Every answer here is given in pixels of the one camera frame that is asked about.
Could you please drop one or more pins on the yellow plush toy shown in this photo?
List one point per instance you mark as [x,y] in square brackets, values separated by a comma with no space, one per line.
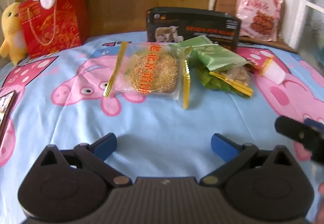
[11,31]

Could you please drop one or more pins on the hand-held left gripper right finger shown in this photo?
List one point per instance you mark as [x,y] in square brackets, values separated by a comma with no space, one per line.
[219,145]

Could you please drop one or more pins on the wooden side table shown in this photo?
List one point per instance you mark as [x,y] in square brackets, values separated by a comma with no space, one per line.
[278,45]

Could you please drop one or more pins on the red and white snack packet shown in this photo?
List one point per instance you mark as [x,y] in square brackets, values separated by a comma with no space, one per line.
[273,73]

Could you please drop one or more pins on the blue pig print blanket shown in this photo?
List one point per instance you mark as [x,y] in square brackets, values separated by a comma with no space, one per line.
[164,117]

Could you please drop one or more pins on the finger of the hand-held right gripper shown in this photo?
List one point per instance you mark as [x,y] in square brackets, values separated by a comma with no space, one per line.
[315,123]
[291,129]

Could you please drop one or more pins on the pink snack bag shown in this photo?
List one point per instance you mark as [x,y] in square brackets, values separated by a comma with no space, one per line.
[258,6]

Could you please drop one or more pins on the red patterned gift bag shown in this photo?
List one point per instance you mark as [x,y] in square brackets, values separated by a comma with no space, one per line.
[58,24]

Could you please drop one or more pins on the black sheep print box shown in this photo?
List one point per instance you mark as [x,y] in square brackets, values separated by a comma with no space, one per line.
[202,24]

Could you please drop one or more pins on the light green snack packet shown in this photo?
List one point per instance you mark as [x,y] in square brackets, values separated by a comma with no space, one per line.
[217,58]
[195,43]

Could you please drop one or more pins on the large sesame cake packet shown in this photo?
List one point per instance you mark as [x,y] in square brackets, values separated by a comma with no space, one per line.
[151,69]

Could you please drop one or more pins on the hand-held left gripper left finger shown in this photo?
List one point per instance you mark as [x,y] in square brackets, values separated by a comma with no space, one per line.
[108,143]

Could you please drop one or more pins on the white window frame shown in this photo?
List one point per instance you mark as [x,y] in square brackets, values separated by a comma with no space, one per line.
[296,11]

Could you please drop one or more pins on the dark green snack packet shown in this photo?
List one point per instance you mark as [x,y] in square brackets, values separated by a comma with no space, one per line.
[207,78]

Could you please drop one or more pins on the dark flat book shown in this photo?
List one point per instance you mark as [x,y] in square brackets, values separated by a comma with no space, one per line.
[6,110]

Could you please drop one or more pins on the small gold-edged sesame packet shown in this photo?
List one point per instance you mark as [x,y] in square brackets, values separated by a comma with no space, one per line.
[238,74]

